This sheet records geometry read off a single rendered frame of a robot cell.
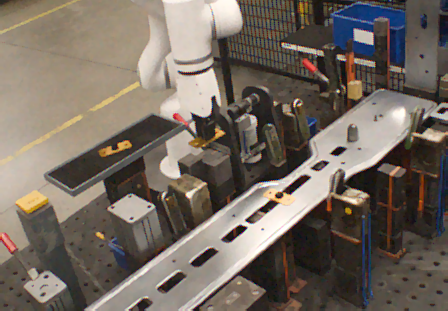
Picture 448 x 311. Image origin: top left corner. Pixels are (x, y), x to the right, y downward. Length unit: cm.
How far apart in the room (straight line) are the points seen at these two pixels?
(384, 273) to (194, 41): 89
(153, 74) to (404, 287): 97
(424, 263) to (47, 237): 103
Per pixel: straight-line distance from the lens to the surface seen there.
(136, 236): 137
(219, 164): 154
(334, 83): 183
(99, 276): 187
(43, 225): 144
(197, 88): 124
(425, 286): 169
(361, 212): 142
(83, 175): 146
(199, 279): 131
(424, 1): 191
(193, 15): 119
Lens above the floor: 189
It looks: 31 degrees down
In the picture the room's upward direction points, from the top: 9 degrees counter-clockwise
